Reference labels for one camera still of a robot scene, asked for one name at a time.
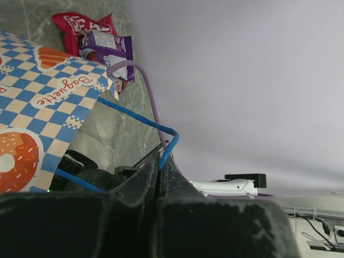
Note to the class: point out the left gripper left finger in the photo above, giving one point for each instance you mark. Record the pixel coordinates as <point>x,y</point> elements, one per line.
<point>81,224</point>

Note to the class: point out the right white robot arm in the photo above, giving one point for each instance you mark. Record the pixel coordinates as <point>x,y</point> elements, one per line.
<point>232,185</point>

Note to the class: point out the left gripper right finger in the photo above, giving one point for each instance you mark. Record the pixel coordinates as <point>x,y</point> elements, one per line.
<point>187,224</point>

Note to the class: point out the red chips bag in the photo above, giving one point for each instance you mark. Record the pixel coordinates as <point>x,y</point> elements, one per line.
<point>73,24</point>

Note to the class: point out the blue checkered paper bag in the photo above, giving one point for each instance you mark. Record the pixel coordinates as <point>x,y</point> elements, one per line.
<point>46,96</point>

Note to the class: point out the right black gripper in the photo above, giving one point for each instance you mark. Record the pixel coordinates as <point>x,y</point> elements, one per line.
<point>76,172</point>

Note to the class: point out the purple snack packet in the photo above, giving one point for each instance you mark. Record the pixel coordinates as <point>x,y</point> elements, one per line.
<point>105,48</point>

